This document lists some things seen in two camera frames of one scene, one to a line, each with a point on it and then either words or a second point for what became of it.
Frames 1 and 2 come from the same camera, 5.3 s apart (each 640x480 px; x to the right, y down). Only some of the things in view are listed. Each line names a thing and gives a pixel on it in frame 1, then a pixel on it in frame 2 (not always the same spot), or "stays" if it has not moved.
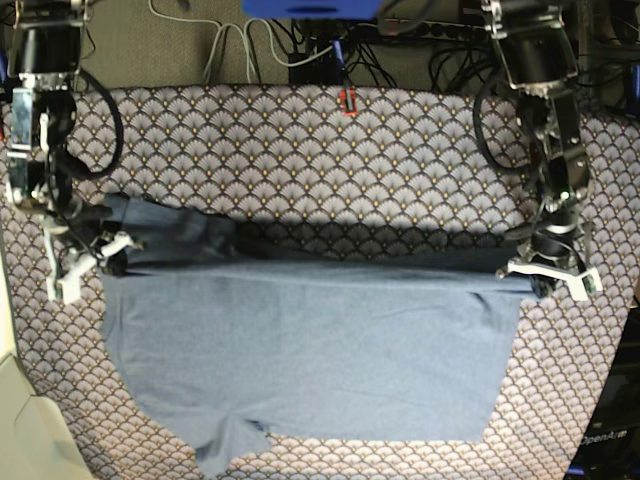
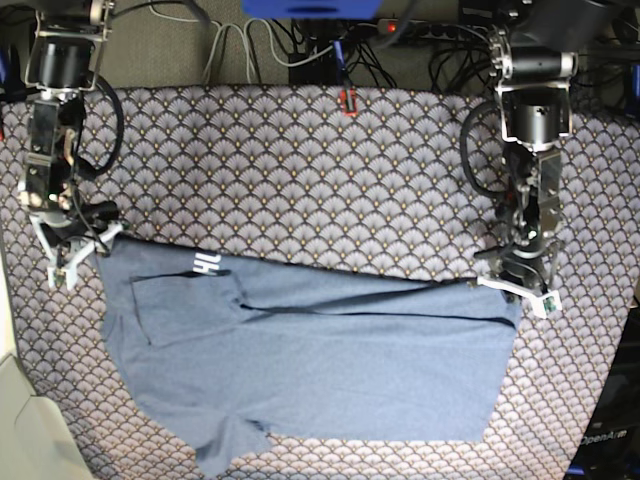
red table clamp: (343, 100) stays
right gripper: (562, 256) to (525, 273)
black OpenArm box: (610, 449) stays
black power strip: (434, 30) stays
